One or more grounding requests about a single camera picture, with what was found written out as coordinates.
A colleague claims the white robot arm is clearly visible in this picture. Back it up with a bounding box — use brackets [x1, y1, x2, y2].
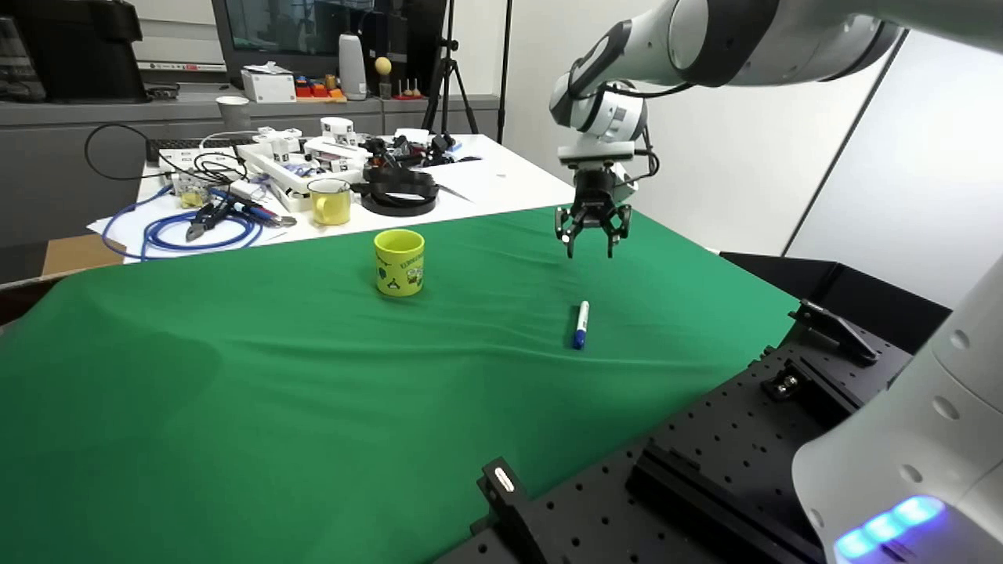
[550, 0, 1003, 250]

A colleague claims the white blue marker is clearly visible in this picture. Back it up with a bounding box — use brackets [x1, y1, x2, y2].
[571, 302, 590, 350]

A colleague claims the clear cup yellow liquid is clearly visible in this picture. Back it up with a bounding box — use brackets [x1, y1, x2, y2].
[310, 183, 350, 227]

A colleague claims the yellow ball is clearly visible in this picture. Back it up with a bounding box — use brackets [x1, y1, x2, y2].
[372, 57, 394, 79]

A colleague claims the black camera tripod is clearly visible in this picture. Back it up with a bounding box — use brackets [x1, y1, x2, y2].
[424, 0, 479, 136]

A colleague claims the green table cloth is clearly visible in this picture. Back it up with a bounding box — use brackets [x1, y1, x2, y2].
[0, 209, 792, 564]

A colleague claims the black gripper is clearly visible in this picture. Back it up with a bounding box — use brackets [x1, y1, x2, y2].
[555, 142, 637, 257]

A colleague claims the blue coiled cable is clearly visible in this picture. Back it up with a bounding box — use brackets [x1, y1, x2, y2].
[98, 185, 270, 262]

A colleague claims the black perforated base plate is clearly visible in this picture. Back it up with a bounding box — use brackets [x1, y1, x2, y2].
[437, 253, 947, 564]

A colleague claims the yellow plastic mug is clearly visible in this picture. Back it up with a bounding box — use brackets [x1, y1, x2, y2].
[372, 230, 427, 299]

